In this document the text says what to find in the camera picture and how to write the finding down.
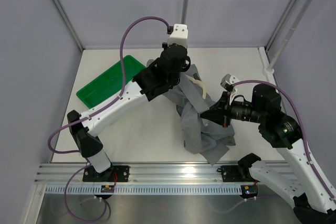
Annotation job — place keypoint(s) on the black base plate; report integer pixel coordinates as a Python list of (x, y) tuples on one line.
[(238, 173), (116, 173)]

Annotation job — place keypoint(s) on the cream hanger with metal hook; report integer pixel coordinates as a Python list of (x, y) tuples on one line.
[(200, 84)]

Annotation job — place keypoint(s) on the grey button-up shirt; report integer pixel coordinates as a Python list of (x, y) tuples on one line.
[(200, 136)]

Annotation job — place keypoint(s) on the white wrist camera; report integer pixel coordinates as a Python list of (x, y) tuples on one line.
[(227, 83), (179, 35)]

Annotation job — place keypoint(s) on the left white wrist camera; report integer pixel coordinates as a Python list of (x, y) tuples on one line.
[(179, 35)]

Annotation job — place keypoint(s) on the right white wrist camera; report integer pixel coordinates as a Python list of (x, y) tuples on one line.
[(227, 83)]

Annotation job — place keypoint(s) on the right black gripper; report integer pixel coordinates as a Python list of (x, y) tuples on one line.
[(221, 112)]

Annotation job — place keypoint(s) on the white slotted cable duct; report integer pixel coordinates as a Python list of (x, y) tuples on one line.
[(145, 190)]

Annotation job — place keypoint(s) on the aluminium frame post right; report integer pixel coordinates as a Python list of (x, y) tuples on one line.
[(284, 17)]

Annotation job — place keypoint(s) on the aluminium mounting rail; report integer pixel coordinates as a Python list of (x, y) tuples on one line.
[(140, 173)]

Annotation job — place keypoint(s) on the aluminium frame post left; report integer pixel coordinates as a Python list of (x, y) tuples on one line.
[(68, 24)]

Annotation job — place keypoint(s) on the aluminium frame post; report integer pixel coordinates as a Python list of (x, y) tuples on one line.
[(68, 24), (284, 17)]

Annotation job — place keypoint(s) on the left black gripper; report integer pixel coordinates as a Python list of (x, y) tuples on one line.
[(184, 64)]

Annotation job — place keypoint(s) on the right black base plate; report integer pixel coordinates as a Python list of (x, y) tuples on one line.
[(238, 173)]

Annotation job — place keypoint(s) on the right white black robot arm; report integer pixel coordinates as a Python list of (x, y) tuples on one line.
[(312, 198)]

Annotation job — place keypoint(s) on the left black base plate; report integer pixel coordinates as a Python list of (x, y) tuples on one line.
[(116, 173)]

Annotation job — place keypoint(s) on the green plastic tray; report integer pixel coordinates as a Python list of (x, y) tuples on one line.
[(109, 82)]

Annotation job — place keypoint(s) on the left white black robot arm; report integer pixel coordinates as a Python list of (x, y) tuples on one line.
[(158, 78)]

